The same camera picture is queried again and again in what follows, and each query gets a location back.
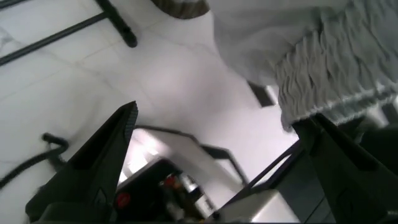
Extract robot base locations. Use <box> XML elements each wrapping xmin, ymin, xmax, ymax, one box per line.
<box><xmin>114</xmin><ymin>125</ymin><xmax>338</xmax><ymax>224</ymax></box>

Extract black clothes rack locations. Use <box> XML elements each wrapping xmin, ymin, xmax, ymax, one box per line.
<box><xmin>0</xmin><ymin>0</ymin><xmax>138</xmax><ymax>67</ymax></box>

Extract white laundry basket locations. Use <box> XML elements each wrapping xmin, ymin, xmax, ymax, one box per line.
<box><xmin>150</xmin><ymin>0</ymin><xmax>211</xmax><ymax>20</ymax></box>

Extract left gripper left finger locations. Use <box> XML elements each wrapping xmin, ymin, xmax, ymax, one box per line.
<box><xmin>25</xmin><ymin>100</ymin><xmax>139</xmax><ymax>223</ymax></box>

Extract black cable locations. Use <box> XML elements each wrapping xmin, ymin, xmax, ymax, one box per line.
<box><xmin>0</xmin><ymin>133</ymin><xmax>70</xmax><ymax>191</ymax></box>

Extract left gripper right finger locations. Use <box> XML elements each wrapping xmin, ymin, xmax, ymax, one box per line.
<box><xmin>292</xmin><ymin>113</ymin><xmax>398</xmax><ymax>223</ymax></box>

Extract pale grey shorts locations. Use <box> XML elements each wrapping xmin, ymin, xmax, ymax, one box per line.
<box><xmin>206</xmin><ymin>0</ymin><xmax>398</xmax><ymax>133</ymax></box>

